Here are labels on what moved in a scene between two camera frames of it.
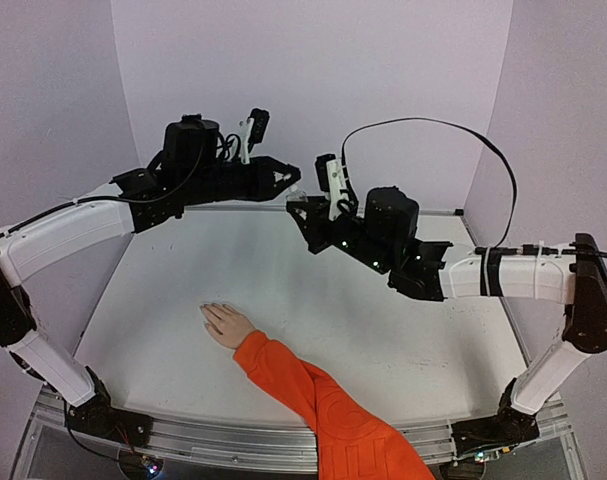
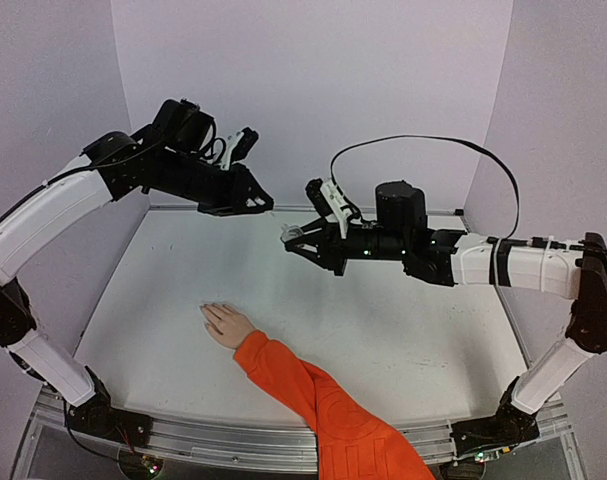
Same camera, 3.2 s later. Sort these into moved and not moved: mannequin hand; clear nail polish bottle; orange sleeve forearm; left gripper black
Moved: left gripper black; clear nail polish bottle
Not moved: mannequin hand; orange sleeve forearm
